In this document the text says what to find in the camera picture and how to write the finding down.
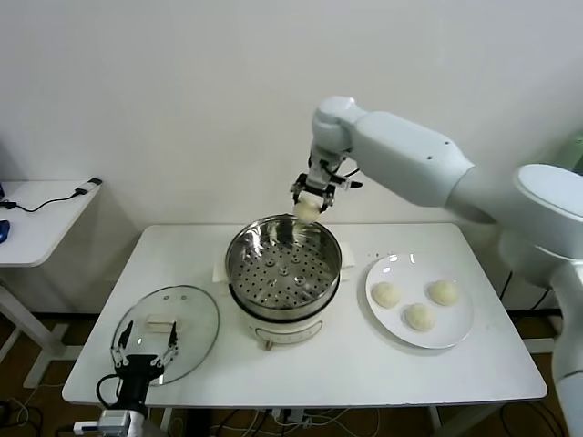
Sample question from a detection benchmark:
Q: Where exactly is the white electric cooker base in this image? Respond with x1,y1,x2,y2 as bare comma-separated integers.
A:
211,240,357,352

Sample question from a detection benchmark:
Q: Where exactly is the white side desk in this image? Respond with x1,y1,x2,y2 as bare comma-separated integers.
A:
0,180,104,389

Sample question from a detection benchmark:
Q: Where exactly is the white steamed baozi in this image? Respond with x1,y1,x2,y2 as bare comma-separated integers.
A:
293,193,322,224
400,302,437,332
427,279,460,307
371,280,404,310

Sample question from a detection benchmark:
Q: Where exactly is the white power strip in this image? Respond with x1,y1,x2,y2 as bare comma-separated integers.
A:
271,408,315,428

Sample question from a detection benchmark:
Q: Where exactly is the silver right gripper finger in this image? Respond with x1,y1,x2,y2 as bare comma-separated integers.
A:
290,174,308,207
317,184,340,215

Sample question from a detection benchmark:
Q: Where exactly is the perforated steel steamer basket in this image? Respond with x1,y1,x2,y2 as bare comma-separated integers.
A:
225,213,342,322

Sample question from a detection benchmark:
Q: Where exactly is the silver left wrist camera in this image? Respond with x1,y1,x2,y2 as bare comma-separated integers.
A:
74,408,138,436

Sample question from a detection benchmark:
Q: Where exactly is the black cable with adapter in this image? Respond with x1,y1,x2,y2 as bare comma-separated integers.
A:
0,178,103,214

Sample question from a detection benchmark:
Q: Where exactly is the round glass lid white handle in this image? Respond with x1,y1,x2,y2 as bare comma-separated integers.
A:
110,284,221,387

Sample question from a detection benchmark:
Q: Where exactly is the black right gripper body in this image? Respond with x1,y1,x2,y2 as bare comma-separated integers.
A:
299,154,348,192

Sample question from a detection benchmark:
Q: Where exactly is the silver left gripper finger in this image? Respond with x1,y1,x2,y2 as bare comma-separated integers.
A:
110,320,137,370
152,320,180,370

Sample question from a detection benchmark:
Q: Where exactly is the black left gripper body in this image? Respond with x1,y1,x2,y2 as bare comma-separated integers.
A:
118,353,159,411

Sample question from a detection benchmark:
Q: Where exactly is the white round plate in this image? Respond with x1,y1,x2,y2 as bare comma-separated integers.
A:
363,252,476,351

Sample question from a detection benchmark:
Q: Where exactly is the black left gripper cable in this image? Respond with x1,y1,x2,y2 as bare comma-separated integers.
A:
95,372,122,410

